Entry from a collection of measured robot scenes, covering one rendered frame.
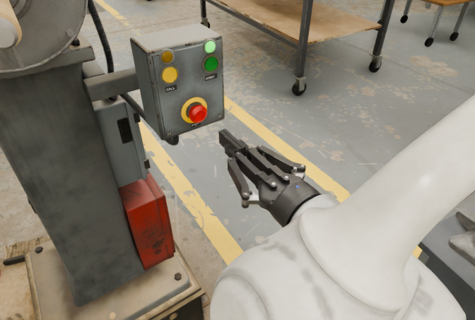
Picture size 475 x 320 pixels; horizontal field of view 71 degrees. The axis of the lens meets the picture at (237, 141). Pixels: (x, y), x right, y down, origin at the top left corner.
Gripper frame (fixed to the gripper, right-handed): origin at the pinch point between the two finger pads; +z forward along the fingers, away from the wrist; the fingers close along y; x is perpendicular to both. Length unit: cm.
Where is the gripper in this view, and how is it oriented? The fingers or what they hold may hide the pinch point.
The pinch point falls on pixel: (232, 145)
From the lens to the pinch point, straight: 61.8
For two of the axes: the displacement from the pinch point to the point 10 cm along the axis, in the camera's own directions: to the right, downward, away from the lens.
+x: -0.1, -8.0, -6.0
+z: -5.5, -5.0, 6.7
